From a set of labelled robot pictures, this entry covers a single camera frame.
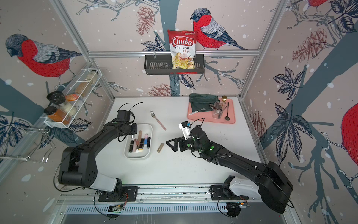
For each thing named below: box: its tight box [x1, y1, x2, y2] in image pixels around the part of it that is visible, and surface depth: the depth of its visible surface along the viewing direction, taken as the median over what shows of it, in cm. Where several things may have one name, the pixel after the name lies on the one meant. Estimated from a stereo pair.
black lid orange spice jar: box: [43, 105, 72, 126], surface depth 64 cm
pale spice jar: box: [84, 70, 99, 85], surface depth 87 cm
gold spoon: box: [220, 95, 228, 111], surface depth 103 cm
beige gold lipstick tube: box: [156, 142, 165, 153], surface depth 92 cm
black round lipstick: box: [128, 140, 135, 153], surface depth 92 cm
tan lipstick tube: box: [137, 130, 143, 142], surface depth 96 cm
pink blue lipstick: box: [144, 133, 149, 146], surface depth 95 cm
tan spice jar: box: [74, 81, 90, 98], surface depth 79 cm
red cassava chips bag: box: [167, 29, 197, 70], surface depth 85 cm
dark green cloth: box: [188, 92, 219, 113], surface depth 120 cm
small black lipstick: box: [146, 137, 151, 149], surface depth 94 cm
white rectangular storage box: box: [123, 123, 153, 159], surface depth 91 cm
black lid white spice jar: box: [46, 90, 77, 117], surface depth 65 cm
